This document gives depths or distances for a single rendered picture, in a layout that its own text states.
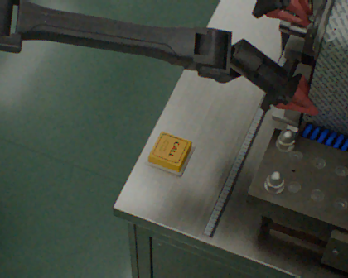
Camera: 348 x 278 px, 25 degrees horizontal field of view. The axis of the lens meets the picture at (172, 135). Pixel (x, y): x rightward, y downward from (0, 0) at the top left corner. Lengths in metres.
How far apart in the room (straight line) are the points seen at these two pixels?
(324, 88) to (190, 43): 0.26
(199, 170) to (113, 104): 1.25
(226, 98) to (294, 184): 0.33
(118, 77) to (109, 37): 1.54
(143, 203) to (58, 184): 1.11
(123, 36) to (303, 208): 0.45
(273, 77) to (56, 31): 0.40
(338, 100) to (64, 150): 1.44
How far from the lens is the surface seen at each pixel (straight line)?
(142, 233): 1.64
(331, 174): 1.50
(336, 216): 1.46
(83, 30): 1.37
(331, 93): 1.47
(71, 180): 2.68
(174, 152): 1.62
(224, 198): 1.60
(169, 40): 1.40
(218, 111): 1.71
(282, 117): 1.70
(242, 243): 1.55
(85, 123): 2.80
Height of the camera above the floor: 2.29
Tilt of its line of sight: 56 degrees down
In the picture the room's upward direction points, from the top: 1 degrees clockwise
